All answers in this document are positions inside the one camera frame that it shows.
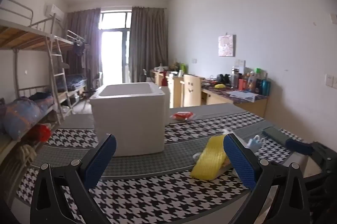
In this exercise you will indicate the houndstooth tablecloth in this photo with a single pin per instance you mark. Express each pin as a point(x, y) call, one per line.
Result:
point(158, 195)

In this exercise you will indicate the red mesh bag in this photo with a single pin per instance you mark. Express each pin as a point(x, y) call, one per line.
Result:
point(40, 133)

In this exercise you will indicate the red snack packet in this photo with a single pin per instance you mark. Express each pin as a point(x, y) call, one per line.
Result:
point(181, 116)

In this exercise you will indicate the yellow sponge cloth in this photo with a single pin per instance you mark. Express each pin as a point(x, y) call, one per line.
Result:
point(208, 158)

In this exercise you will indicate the glass balcony door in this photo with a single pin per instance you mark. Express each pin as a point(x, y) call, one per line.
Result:
point(113, 55)

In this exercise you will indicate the dark smartphone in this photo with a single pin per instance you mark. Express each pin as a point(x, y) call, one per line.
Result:
point(275, 135)

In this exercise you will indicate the white paper sheets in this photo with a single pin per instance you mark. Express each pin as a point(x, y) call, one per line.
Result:
point(243, 95)

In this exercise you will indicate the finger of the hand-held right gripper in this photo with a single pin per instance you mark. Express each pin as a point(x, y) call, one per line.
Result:
point(297, 147)

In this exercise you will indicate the metal bunk ladder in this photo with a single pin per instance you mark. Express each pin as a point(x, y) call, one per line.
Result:
point(59, 76)

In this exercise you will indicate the dark blue clothes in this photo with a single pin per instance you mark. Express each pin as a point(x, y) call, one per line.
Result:
point(40, 96)

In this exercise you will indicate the white air conditioner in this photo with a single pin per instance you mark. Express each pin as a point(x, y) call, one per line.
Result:
point(54, 13)

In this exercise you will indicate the wooden desk with patterned top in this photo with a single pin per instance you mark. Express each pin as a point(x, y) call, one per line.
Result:
point(223, 98)

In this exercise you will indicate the wooden desk with drawers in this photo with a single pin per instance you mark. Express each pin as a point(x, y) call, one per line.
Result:
point(171, 87)

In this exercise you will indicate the row of toiletry bottles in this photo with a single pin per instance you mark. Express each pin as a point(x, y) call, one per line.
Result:
point(252, 83)

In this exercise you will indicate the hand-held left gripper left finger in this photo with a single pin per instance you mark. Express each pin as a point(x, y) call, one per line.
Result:
point(101, 158)

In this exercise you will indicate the blue patterned quilt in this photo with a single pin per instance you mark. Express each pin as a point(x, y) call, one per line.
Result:
point(21, 116)

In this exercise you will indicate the black headphones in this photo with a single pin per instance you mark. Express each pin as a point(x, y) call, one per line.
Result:
point(223, 79)

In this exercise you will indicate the brown curtain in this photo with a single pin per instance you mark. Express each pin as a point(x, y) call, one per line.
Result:
point(148, 42)
point(84, 36)

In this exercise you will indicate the blue checked bedding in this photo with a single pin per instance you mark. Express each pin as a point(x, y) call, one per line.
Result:
point(76, 81)

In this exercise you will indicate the pink wall picture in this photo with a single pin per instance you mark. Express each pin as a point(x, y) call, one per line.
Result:
point(226, 46)

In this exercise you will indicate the yellow object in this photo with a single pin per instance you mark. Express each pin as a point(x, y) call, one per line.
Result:
point(219, 86)

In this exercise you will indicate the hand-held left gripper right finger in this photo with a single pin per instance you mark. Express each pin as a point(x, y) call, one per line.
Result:
point(239, 160)

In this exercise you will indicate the white wall switch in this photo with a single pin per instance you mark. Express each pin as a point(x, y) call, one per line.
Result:
point(239, 63)

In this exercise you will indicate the green bag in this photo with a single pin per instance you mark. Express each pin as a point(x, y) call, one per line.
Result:
point(183, 68)

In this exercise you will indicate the white foam box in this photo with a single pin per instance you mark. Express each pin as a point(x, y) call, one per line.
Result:
point(131, 123)

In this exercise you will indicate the large metal bunk bed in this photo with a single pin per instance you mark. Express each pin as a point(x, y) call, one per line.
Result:
point(23, 34)

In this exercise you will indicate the dark hanging clothes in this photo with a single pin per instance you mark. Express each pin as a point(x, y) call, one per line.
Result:
point(79, 48)

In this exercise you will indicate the white red pump bottle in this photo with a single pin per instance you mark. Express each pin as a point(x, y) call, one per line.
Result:
point(163, 79)

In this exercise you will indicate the small metal bunk bed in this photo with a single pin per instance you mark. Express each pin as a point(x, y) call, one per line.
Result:
point(76, 38)

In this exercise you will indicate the wooden smiley chair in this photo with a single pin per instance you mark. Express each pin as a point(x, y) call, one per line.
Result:
point(191, 92)

